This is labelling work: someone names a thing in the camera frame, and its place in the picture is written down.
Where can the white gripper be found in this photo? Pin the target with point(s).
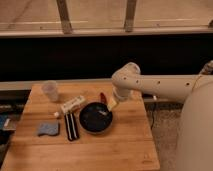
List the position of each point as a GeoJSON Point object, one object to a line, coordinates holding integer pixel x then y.
{"type": "Point", "coordinates": [119, 94]}

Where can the dark ceramic bowl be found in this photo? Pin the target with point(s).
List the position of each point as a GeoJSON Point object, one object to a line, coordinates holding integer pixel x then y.
{"type": "Point", "coordinates": [95, 117]}

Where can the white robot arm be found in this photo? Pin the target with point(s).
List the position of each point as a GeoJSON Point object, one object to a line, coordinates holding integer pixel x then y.
{"type": "Point", "coordinates": [195, 92]}

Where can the red pepper object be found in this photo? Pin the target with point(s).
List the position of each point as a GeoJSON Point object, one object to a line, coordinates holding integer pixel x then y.
{"type": "Point", "coordinates": [103, 98]}

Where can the translucent plastic cup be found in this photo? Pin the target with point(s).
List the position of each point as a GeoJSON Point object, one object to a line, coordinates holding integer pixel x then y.
{"type": "Point", "coordinates": [50, 89]}

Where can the blue grey sponge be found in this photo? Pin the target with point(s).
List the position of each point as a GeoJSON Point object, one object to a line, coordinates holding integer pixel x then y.
{"type": "Point", "coordinates": [50, 129]}

